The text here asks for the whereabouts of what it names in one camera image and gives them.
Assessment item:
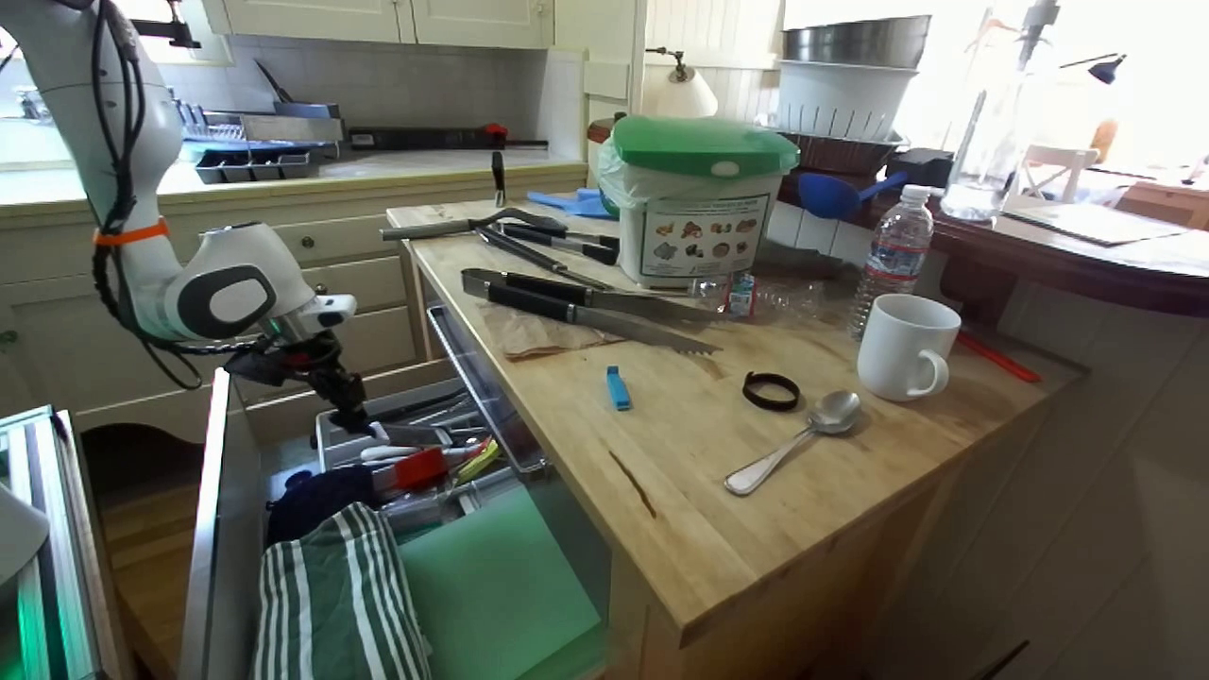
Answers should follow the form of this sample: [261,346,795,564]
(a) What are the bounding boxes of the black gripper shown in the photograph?
[227,333,368,434]

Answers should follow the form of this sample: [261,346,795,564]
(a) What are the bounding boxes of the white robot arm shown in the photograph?
[0,0,368,434]

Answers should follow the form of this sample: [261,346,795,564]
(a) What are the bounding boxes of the steel fronted kitchen drawer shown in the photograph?
[182,326,606,680]

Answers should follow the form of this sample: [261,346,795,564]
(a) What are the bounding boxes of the black oven mitt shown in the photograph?
[265,467,378,542]

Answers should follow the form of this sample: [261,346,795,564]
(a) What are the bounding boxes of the white cutlery tray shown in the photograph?
[309,379,516,535]

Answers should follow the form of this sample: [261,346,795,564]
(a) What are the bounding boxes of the yellow green utensil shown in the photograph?
[452,437,501,482]

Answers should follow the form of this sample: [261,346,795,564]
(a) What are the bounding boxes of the green striped dish towel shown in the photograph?
[247,503,429,680]

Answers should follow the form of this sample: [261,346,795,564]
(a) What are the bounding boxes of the black tongs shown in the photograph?
[474,208,620,277]

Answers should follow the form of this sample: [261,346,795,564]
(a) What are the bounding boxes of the green plastic cutting board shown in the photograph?
[401,486,604,680]

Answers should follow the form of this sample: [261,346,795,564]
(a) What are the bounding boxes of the blue plastic clip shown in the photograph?
[604,366,629,413]

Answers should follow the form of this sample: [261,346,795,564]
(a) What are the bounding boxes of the blue cloth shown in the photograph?
[525,190,620,218]

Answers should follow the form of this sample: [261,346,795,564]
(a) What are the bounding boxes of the black spatula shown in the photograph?
[459,268,711,333]

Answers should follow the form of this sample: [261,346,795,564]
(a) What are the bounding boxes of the steel kitchen knife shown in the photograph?
[483,282,717,356]

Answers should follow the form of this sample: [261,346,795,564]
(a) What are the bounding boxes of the green lidded compost bin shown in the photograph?
[593,116,800,287]

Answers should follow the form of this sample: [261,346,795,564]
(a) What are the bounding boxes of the brass desk lamp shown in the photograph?
[639,46,717,116]

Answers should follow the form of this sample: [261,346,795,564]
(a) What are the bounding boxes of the metal spoon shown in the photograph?
[725,389,860,500]

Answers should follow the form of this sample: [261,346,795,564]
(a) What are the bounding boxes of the white ceramic mug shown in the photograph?
[856,294,958,401]

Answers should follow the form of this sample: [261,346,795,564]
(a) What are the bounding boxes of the plastic water bottle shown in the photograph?
[853,186,936,327]

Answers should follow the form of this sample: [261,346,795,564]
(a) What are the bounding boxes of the steel pot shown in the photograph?
[783,14,930,68]

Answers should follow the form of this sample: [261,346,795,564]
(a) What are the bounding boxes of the orange cable strap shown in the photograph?
[85,214,173,253]

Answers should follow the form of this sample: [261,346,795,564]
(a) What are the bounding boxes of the black rubber ring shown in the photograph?
[741,369,803,414]

